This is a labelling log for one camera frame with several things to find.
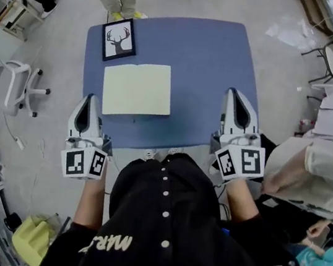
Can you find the white office chair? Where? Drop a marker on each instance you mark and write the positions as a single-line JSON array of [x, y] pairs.
[[8, 85]]

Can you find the black framed deer picture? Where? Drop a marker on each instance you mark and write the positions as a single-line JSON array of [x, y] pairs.
[[118, 40]]

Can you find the yellow plastic stool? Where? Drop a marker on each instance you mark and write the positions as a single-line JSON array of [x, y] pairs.
[[30, 239]]

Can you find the blue cloth covered table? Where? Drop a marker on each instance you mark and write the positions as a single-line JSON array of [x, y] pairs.
[[203, 60]]

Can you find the person's left forearm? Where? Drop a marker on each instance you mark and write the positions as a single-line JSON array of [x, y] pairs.
[[91, 202]]

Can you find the blue notebook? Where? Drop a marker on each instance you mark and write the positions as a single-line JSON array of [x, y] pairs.
[[137, 90]]

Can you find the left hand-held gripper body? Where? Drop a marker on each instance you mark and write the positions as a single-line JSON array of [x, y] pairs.
[[75, 162]]

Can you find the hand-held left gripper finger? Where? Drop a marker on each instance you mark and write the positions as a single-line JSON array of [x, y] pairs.
[[96, 127], [70, 128]]

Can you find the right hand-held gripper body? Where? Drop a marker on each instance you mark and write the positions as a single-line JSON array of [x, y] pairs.
[[250, 164]]

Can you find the white power strip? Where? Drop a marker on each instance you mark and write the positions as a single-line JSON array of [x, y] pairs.
[[20, 142]]

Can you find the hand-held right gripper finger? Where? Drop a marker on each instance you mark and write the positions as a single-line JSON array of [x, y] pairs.
[[225, 123], [253, 124]]

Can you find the wooden side rack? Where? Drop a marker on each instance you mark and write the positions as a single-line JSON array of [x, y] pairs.
[[15, 17]]

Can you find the person's right forearm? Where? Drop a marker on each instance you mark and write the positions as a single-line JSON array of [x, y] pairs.
[[242, 200]]

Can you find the person's black buttoned jacket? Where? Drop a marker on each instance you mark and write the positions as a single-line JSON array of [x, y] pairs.
[[176, 231]]

